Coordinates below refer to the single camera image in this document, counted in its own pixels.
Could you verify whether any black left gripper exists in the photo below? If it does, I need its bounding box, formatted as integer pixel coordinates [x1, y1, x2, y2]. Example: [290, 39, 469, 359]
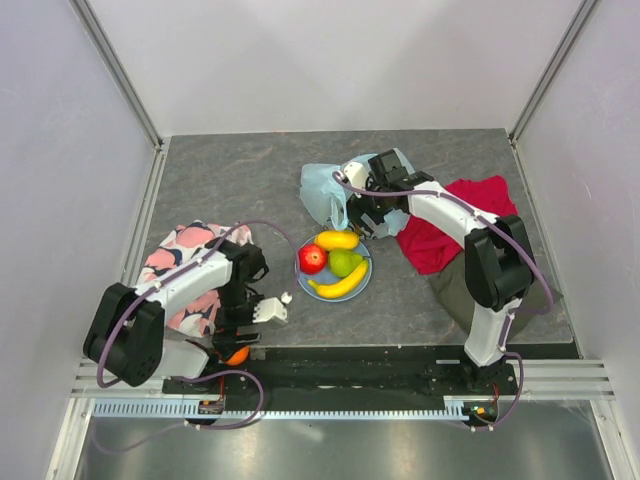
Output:
[211, 281, 264, 361]

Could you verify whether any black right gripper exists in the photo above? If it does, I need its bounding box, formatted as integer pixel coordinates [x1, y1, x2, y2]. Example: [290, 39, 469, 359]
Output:
[341, 173, 394, 238]

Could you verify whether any translucent light blue plastic bag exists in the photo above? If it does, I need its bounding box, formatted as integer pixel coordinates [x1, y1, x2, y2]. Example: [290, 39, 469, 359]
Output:
[299, 163, 409, 238]

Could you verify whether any yellow fake mango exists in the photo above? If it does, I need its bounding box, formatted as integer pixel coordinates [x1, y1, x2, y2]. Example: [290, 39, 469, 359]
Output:
[313, 230, 360, 251]

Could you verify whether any fake orange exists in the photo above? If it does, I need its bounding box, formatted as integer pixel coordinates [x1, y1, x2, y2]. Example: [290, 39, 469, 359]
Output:
[224, 346, 250, 366]

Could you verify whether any green fake pear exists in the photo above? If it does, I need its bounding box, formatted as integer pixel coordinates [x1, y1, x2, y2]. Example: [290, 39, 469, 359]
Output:
[328, 249, 368, 278]

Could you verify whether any red fake apple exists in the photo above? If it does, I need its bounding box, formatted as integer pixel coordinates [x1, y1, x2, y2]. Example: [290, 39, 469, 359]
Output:
[298, 243, 328, 275]

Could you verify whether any yellow fake banana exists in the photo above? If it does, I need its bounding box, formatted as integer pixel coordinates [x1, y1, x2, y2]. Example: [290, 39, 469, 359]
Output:
[307, 259, 369, 300]

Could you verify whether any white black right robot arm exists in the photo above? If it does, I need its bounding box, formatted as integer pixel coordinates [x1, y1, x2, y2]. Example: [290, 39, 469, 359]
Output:
[333, 150, 543, 394]

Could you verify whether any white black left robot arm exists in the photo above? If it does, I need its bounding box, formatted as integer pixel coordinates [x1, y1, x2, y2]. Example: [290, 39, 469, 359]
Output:
[83, 239, 269, 393]

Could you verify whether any light blue plate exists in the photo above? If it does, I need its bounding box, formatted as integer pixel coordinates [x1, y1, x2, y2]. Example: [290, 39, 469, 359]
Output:
[293, 238, 373, 301]

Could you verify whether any red cloth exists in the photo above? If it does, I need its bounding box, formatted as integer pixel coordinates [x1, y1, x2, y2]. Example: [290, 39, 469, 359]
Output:
[396, 176, 518, 275]

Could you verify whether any pink navy patterned cloth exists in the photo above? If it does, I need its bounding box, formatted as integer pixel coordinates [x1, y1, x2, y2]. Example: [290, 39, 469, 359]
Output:
[137, 220, 254, 336]

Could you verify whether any olive green cloth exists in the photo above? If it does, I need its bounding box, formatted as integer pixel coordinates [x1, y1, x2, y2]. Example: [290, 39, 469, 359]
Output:
[428, 259, 565, 344]

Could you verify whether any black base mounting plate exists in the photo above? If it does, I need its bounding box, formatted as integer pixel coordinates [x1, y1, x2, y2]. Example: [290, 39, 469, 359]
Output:
[160, 344, 518, 399]

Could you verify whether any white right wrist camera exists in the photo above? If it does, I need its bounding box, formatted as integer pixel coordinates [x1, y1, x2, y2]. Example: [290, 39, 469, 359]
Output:
[338, 161, 369, 190]

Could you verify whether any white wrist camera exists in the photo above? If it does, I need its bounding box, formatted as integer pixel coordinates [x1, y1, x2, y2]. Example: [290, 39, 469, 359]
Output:
[338, 161, 369, 190]
[252, 292, 293, 325]

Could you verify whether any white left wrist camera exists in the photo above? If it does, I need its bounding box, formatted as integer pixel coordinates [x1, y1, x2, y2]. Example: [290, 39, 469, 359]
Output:
[252, 292, 293, 325]

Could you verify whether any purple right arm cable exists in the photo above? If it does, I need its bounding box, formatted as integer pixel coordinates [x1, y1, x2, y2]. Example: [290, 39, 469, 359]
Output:
[331, 169, 554, 432]

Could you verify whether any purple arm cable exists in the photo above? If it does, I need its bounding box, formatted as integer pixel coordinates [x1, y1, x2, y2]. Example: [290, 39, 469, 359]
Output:
[331, 169, 554, 432]
[92, 219, 303, 454]

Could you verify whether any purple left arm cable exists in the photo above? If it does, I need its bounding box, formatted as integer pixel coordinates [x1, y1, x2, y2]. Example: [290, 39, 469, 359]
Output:
[92, 219, 303, 454]

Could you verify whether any slotted grey cable duct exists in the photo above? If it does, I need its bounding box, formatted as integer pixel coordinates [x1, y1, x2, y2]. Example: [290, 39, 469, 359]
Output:
[92, 398, 473, 421]

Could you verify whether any aluminium frame rail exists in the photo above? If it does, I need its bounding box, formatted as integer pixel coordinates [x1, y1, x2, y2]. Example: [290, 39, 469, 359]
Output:
[71, 359, 615, 400]

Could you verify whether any right aluminium corner post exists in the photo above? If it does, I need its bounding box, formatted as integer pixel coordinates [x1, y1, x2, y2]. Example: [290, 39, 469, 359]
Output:
[508, 0, 601, 149]

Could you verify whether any aluminium corner post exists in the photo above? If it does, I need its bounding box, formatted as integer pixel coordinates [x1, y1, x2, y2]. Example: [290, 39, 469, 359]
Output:
[69, 0, 166, 151]
[508, 0, 601, 149]

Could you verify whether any left aluminium corner post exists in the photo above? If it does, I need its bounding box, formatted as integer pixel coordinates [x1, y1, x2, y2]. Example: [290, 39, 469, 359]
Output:
[69, 0, 166, 151]

